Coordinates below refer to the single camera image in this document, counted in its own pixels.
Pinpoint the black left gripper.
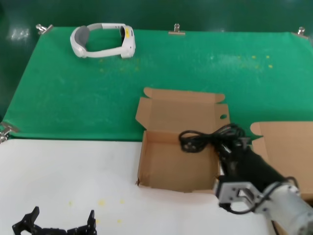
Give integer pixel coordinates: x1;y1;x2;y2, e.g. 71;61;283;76
12;206;98;235

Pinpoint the black power cable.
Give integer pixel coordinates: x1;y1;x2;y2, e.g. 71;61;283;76
179;123;246;159

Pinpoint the white table sheet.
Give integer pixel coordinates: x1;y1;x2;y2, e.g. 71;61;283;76
0;139;277;235

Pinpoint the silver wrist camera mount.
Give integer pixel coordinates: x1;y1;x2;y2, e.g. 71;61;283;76
212;176;266;215

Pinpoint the silver binder clip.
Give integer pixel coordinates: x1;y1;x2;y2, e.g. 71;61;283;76
291;26;309;40
0;121;20;144
168;23;186;36
36;23;54;35

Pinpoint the green table mat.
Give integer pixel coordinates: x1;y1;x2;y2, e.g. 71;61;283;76
1;26;313;142

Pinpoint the open cardboard box with hole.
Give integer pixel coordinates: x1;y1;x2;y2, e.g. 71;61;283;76
134;87;232;194

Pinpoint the white VR headset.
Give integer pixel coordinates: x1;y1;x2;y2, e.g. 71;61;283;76
70;23;136;59

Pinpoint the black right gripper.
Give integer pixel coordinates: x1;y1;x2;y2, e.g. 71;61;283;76
218;138;285;193

